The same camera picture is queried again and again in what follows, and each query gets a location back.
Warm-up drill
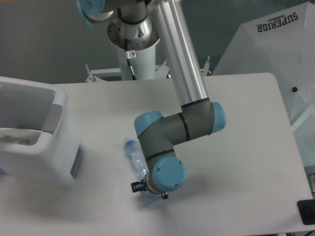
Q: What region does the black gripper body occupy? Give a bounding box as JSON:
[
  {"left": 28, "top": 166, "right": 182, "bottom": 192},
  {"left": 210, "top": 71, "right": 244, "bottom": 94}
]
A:
[{"left": 144, "top": 181, "right": 154, "bottom": 194}]

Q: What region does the clear plastic water bottle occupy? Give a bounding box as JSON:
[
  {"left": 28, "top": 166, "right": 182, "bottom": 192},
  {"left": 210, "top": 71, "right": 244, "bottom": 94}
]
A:
[{"left": 124, "top": 138, "right": 161, "bottom": 205}]

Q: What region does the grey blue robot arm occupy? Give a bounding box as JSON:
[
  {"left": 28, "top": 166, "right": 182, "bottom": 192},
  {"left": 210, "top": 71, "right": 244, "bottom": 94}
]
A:
[{"left": 77, "top": 0, "right": 226, "bottom": 199}]

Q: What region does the white trash can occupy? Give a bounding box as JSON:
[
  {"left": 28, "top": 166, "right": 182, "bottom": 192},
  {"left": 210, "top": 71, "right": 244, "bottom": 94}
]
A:
[{"left": 0, "top": 77, "right": 83, "bottom": 187}]

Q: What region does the black device at table corner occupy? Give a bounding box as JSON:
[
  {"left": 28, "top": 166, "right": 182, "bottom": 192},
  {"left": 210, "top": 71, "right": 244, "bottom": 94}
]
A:
[{"left": 297, "top": 199, "right": 315, "bottom": 225}]

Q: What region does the white umbrella with lettering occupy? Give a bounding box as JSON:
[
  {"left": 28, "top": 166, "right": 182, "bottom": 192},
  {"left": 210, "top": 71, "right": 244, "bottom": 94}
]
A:
[{"left": 214, "top": 2, "right": 315, "bottom": 167}]

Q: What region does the white metal base bracket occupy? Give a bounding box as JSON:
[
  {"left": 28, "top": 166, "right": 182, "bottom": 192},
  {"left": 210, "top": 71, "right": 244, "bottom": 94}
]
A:
[{"left": 85, "top": 55, "right": 212, "bottom": 83}]

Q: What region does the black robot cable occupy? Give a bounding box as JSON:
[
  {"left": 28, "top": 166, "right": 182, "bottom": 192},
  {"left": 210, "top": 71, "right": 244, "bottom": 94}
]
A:
[{"left": 124, "top": 38, "right": 137, "bottom": 81}]

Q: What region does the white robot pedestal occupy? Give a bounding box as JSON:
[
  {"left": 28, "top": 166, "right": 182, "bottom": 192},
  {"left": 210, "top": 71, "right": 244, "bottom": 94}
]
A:
[{"left": 107, "top": 16, "right": 160, "bottom": 81}]

